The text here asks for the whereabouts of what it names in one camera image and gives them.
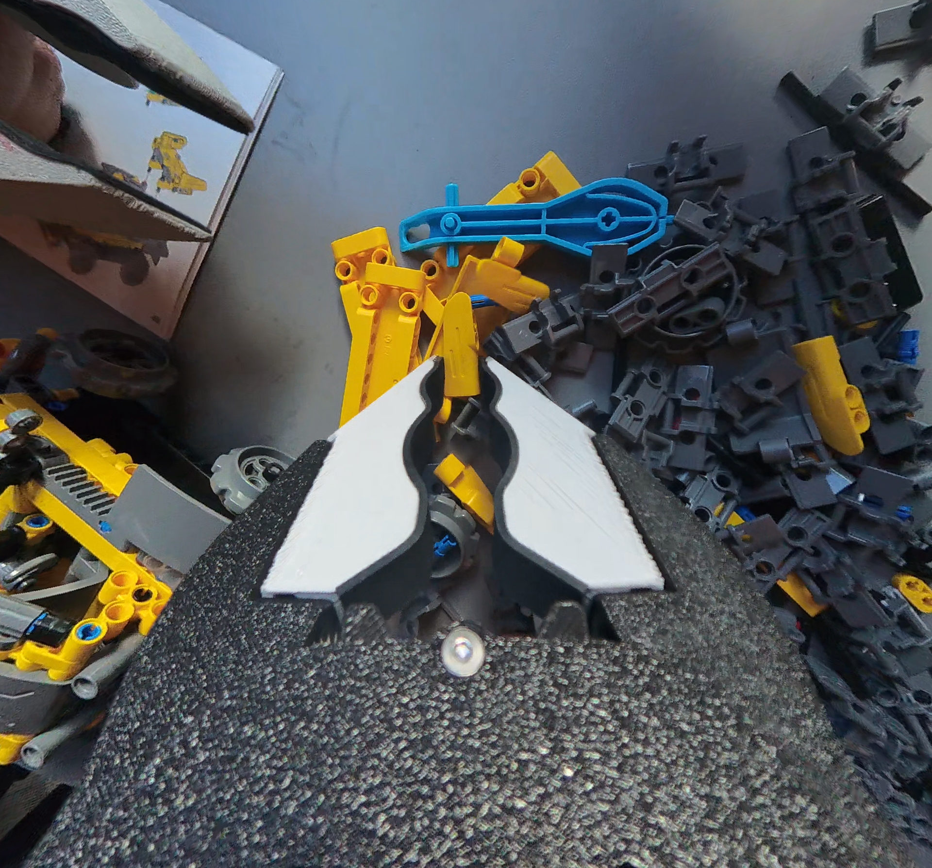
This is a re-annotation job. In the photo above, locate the person's left hand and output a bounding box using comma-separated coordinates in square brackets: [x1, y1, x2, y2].
[0, 13, 67, 148]

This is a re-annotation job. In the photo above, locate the small grey toy wheel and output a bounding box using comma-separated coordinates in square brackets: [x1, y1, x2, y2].
[211, 446, 296, 517]

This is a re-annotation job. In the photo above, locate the yellow long panel part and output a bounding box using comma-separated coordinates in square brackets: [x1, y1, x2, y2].
[331, 228, 398, 301]
[486, 151, 581, 208]
[451, 238, 550, 319]
[341, 262, 427, 426]

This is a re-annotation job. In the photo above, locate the pile of toy building pieces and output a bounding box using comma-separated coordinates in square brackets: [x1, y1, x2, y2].
[488, 0, 932, 847]

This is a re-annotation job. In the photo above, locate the yellow toy vehicle model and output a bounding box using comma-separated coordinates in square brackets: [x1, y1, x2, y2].
[0, 328, 234, 770]

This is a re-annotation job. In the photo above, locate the blue brick separator tool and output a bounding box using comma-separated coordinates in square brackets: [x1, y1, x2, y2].
[399, 177, 671, 266]

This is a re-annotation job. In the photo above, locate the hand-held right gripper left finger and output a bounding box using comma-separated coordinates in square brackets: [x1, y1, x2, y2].
[261, 355, 445, 601]

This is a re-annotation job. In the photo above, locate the toy instruction booklet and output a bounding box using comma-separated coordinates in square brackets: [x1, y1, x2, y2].
[0, 0, 285, 341]

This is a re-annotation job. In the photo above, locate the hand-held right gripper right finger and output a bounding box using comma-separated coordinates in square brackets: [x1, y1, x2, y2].
[482, 357, 665, 596]

